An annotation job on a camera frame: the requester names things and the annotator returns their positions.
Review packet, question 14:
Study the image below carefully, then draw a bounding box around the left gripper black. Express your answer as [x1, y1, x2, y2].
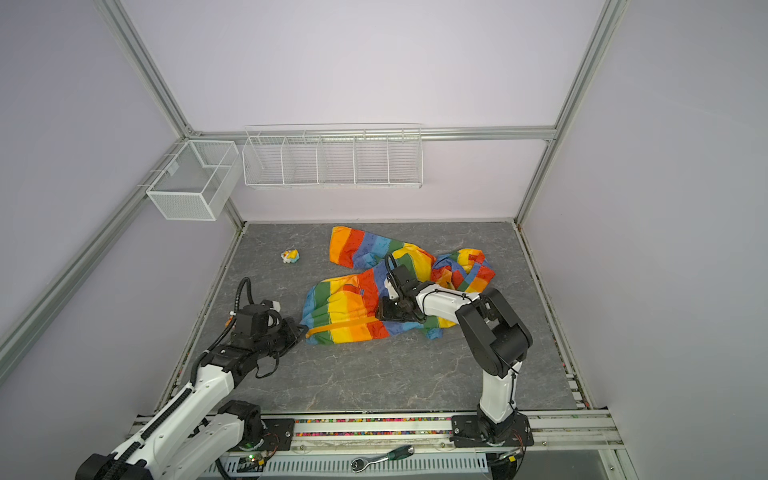
[254, 317, 308, 359]

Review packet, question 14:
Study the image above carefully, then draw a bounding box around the rainbow striped jacket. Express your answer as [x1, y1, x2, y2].
[301, 226, 496, 345]

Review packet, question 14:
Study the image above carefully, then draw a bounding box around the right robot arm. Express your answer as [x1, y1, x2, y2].
[376, 254, 534, 449]

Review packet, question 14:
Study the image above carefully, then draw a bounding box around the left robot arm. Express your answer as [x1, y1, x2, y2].
[75, 278, 308, 479]

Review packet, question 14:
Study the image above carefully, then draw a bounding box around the small yellow duck toy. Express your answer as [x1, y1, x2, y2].
[281, 249, 300, 264]

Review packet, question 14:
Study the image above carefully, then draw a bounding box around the white mesh box basket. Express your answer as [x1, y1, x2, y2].
[147, 140, 243, 221]

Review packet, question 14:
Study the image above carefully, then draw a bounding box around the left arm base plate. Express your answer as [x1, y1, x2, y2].
[238, 418, 296, 452]

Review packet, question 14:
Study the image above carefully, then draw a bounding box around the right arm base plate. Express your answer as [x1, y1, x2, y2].
[450, 412, 535, 448]

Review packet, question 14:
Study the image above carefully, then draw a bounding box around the white slotted cable duct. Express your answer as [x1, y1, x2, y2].
[222, 452, 491, 479]

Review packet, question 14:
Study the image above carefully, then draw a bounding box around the long white wire basket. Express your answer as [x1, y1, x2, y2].
[241, 123, 424, 188]

